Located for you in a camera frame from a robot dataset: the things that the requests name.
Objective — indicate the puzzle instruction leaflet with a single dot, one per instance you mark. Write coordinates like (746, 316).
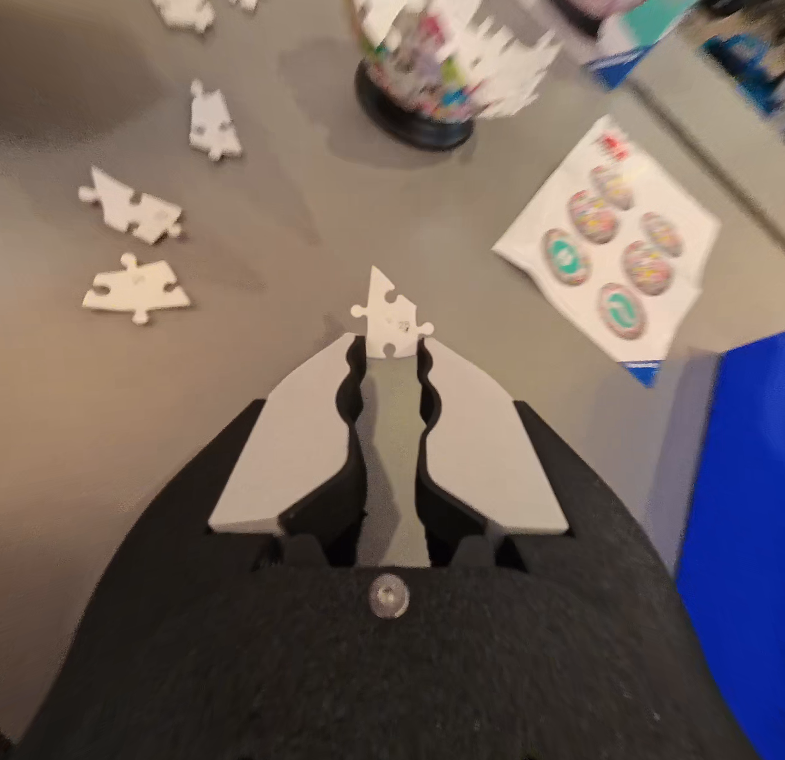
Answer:
(613, 220)

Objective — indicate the partly built white puzzle ball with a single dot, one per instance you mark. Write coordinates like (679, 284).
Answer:
(429, 43)

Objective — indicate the colourful puzzle ball box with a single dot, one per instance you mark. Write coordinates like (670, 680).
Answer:
(631, 30)

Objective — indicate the blue plastic bin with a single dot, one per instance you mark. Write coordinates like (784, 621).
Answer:
(736, 527)

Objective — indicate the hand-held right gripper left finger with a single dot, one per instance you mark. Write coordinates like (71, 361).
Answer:
(288, 459)

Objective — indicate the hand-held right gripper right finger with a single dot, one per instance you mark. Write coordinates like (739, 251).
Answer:
(490, 459)

